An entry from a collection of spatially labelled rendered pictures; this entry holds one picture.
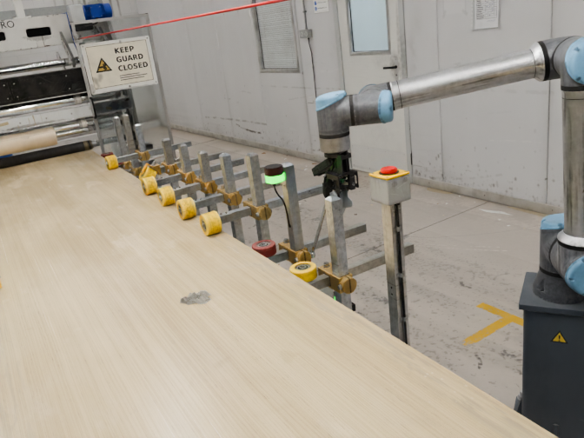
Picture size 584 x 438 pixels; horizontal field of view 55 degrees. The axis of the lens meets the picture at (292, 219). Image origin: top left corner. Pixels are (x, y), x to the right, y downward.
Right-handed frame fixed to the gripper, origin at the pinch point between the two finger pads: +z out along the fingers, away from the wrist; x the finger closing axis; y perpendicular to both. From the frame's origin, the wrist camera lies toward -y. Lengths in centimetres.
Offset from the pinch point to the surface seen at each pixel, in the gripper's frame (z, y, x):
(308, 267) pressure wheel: 10.6, 7.1, -16.9
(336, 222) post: -2.3, 11.7, -8.5
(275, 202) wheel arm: 5.8, -42.6, 0.3
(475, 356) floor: 101, -22, 83
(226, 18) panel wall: -68, -578, 234
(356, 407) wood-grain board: 11, 66, -43
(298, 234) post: 8.5, -13.3, -7.8
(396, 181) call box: -19.6, 39.5, -8.7
